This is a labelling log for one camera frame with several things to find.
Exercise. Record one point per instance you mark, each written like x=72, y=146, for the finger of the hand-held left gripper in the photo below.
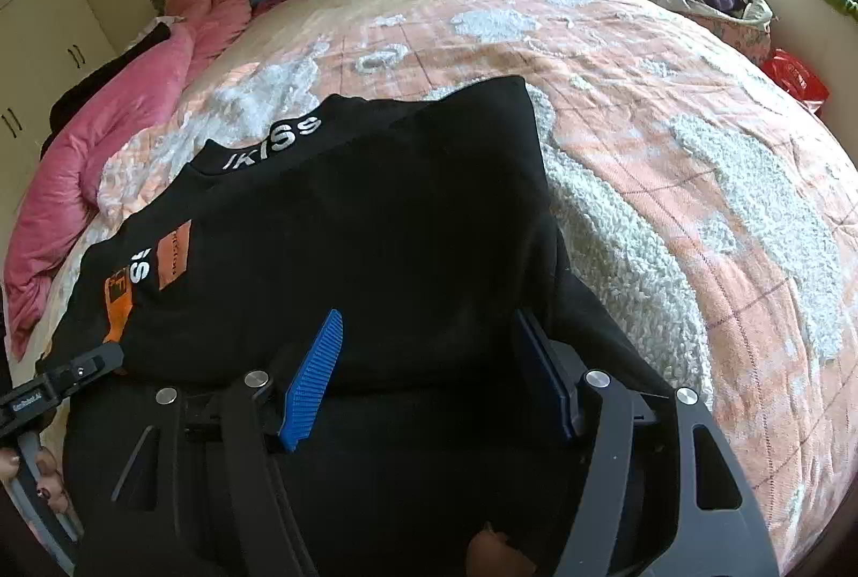
x=94, y=362

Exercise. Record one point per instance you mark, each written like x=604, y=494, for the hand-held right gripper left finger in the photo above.
x=312, y=382

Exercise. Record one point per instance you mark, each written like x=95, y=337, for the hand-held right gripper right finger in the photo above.
x=536, y=376

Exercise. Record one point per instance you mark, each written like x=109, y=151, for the black shirt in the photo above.
x=368, y=228

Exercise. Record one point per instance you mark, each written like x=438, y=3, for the person's left hand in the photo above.
x=40, y=473

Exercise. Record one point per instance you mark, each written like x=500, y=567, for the person's right hand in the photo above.
x=496, y=553

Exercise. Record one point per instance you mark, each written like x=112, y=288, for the pink quilt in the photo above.
x=100, y=134

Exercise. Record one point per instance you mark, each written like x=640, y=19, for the peach patterned blanket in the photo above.
x=637, y=114

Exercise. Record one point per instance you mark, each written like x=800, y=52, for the white wardrobe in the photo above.
x=40, y=14

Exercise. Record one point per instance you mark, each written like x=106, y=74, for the red plastic bag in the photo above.
x=794, y=77

